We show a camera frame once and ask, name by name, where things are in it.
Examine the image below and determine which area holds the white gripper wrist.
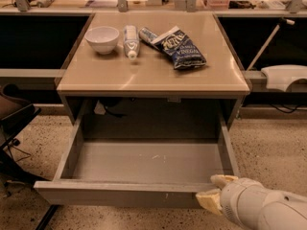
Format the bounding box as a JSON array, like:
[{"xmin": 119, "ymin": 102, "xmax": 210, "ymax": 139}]
[{"xmin": 196, "ymin": 174, "xmax": 265, "ymax": 223}]

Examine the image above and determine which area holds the grey top drawer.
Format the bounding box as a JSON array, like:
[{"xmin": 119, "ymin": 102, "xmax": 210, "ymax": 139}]
[{"xmin": 33, "ymin": 99, "xmax": 242, "ymax": 209}]

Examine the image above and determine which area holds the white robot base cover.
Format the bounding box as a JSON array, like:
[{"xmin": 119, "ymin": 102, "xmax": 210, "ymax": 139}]
[{"xmin": 261, "ymin": 64, "xmax": 307, "ymax": 92}]

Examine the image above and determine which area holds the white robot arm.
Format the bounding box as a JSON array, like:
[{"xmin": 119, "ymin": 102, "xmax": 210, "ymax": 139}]
[{"xmin": 196, "ymin": 174, "xmax": 307, "ymax": 230}]

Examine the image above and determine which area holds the grey drawer cabinet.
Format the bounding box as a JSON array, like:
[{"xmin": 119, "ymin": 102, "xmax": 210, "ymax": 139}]
[{"xmin": 55, "ymin": 11, "xmax": 252, "ymax": 139}]

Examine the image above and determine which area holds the blue vinegar chips bag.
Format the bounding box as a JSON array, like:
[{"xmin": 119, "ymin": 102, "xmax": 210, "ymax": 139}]
[{"xmin": 139, "ymin": 26, "xmax": 206, "ymax": 70}]

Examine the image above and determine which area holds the clear plastic water bottle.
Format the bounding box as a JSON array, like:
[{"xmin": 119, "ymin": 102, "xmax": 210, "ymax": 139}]
[{"xmin": 124, "ymin": 25, "xmax": 140, "ymax": 60}]

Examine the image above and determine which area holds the white bowl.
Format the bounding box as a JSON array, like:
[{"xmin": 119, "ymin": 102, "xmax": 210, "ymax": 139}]
[{"xmin": 84, "ymin": 26, "xmax": 120, "ymax": 55}]

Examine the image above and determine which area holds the black office chair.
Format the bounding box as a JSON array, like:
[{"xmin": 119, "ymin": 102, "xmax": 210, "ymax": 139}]
[{"xmin": 0, "ymin": 82, "xmax": 61, "ymax": 230}]

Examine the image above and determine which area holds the white stick black handle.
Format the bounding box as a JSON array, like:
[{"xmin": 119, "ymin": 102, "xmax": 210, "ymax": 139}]
[{"xmin": 247, "ymin": 17, "xmax": 295, "ymax": 71}]

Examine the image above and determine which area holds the black cable on floor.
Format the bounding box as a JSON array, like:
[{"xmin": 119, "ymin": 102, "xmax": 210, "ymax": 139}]
[{"xmin": 6, "ymin": 142, "xmax": 33, "ymax": 163}]

